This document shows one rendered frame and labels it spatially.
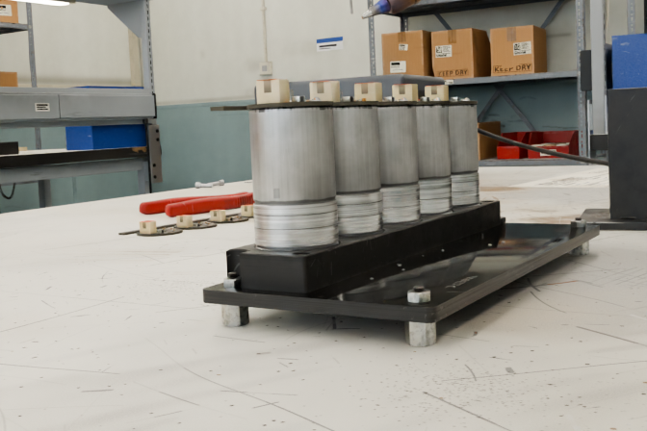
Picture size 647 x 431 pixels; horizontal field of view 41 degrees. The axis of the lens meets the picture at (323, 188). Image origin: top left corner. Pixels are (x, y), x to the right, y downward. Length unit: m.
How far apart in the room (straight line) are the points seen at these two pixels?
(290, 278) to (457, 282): 0.05
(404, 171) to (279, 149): 0.06
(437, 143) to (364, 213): 0.06
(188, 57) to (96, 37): 0.65
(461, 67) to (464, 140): 4.39
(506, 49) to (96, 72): 2.98
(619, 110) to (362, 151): 0.19
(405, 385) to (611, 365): 0.05
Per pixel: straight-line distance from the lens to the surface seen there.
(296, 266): 0.23
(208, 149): 6.17
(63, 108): 3.17
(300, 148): 0.24
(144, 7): 3.58
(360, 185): 0.26
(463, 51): 4.72
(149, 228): 0.47
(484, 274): 0.25
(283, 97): 0.24
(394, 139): 0.29
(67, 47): 6.11
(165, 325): 0.25
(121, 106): 3.37
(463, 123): 0.34
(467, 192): 0.34
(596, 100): 2.23
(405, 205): 0.29
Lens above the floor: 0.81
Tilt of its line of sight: 4 degrees down
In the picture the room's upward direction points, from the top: 3 degrees counter-clockwise
